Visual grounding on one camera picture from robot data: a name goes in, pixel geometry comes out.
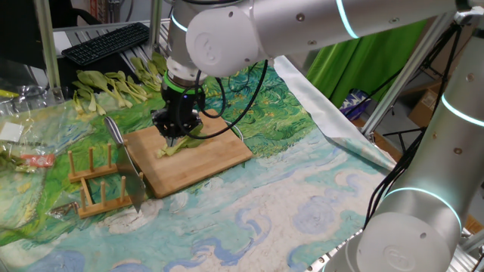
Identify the aluminium frame post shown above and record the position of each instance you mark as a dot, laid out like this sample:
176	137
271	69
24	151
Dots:
155	22
397	87
47	45
472	242

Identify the black monitor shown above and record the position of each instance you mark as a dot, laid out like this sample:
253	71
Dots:
19	34

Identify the dark green vegetable bunch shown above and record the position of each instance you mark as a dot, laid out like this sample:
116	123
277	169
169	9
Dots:
9	162

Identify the black office chair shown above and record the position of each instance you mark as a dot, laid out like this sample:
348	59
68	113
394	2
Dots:
60	9

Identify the green fabric curtain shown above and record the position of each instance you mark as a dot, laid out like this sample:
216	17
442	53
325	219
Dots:
359	64

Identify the black tripod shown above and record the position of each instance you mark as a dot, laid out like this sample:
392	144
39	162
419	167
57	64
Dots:
404	131

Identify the open brown cardboard box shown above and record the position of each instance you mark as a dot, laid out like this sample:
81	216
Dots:
419	109

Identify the bamboo cutting board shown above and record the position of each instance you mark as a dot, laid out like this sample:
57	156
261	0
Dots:
204	166

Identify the clear plastic bag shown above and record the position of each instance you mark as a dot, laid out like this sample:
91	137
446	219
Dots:
38	124

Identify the painted landscape tablecloth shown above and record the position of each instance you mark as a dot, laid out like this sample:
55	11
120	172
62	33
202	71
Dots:
264	196

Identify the green pakchoi stalk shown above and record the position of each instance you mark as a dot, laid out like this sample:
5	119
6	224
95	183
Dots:
170	150

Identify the small bag of screws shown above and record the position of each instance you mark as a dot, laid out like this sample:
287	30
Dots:
64	209

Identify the white paper label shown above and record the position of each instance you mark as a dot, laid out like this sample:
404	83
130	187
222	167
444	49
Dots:
10	131

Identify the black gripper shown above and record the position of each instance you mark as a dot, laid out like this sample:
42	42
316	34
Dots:
181	102

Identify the wooden peg rack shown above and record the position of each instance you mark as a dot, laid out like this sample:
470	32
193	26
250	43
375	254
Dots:
94	172

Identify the pile of bok choy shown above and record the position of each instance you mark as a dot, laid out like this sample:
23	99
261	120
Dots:
66	75

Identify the red printed label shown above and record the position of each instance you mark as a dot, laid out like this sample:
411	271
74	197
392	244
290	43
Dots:
38	160

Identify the blue patterned bag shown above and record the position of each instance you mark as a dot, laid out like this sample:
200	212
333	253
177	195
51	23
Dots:
353	104

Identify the black computer keyboard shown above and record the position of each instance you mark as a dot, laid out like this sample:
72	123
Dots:
106	43

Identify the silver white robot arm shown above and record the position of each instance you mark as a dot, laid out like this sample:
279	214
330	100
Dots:
283	26

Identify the steel cleaver knife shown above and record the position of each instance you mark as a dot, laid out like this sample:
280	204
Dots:
130	177

